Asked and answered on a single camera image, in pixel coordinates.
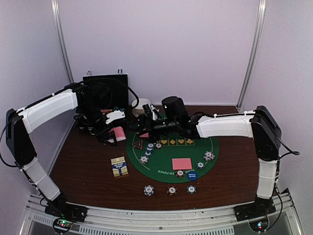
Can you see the blue small blind button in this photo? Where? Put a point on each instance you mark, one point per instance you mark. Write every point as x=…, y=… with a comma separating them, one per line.
x=192, y=176

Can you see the aluminium frame post left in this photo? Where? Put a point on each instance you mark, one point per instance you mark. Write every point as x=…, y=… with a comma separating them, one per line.
x=60, y=34

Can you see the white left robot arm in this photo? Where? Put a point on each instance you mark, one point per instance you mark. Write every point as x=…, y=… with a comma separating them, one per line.
x=24, y=122

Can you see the white ceramic bowl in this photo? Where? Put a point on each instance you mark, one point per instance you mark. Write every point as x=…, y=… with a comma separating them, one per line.
x=141, y=102

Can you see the triangular black red all-in marker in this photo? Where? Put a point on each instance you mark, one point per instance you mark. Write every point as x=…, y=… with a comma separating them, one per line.
x=138, y=144

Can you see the green round poker mat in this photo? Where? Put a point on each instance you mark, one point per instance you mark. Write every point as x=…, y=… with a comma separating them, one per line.
x=159, y=166

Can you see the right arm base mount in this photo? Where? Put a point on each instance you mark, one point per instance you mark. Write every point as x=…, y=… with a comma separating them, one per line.
x=258, y=208

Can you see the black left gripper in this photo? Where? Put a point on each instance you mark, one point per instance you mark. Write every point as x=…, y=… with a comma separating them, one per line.
x=102, y=137

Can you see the dealt red card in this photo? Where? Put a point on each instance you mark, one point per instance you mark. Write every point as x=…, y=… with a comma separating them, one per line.
x=181, y=164
x=146, y=135

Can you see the dark blue green chip stack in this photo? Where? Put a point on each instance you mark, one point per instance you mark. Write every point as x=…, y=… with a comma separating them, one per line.
x=191, y=189

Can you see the white scalloped dish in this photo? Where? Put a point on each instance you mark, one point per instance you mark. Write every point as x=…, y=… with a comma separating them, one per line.
x=138, y=111

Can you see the red playing card deck case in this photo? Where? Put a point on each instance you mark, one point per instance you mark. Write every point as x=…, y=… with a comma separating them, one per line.
x=105, y=111

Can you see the pink backed card deck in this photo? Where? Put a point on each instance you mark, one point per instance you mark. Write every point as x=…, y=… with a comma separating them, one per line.
x=119, y=133

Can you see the blue white chip stack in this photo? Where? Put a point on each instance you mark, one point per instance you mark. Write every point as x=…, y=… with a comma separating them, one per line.
x=148, y=190

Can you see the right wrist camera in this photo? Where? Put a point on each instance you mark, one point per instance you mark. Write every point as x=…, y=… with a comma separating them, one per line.
x=174, y=108

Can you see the gold card box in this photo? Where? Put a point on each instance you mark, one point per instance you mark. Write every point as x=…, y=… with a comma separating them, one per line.
x=119, y=166

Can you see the single blue chip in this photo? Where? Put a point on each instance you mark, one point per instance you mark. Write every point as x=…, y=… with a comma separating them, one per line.
x=200, y=165

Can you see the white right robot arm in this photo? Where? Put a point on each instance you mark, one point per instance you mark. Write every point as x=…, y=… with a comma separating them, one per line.
x=258, y=125

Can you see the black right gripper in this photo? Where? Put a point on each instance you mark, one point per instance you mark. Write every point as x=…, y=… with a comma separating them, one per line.
x=143, y=120

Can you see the black poker chip case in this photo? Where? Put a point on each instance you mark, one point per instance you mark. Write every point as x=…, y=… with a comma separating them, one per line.
x=95, y=94

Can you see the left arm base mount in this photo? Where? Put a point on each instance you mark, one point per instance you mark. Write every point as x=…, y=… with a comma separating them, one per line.
x=59, y=207

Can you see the aluminium front rail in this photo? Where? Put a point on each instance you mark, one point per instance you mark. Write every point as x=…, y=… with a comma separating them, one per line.
x=210, y=221

